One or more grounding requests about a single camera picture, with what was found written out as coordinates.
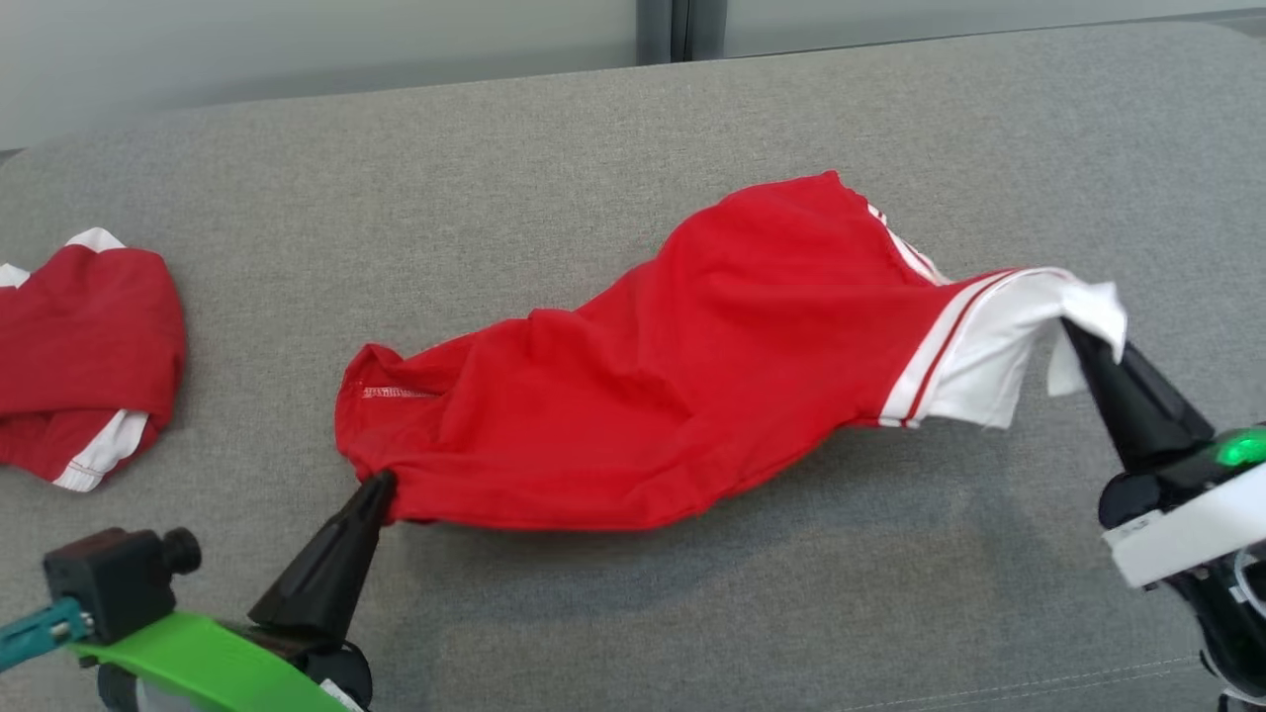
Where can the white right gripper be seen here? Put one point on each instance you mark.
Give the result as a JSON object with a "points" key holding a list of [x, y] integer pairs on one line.
{"points": [[1197, 524]]}

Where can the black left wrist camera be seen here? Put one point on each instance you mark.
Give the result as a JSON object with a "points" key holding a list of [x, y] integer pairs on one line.
{"points": [[109, 583]]}

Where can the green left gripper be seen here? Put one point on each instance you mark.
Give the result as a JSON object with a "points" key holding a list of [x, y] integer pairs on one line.
{"points": [[198, 663]]}

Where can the red jersey with white sleeves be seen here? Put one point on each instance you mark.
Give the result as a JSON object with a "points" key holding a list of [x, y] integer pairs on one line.
{"points": [[643, 396]]}

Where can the red shorts with white trim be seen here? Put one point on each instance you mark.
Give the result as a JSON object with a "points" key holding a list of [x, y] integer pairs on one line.
{"points": [[79, 336]]}

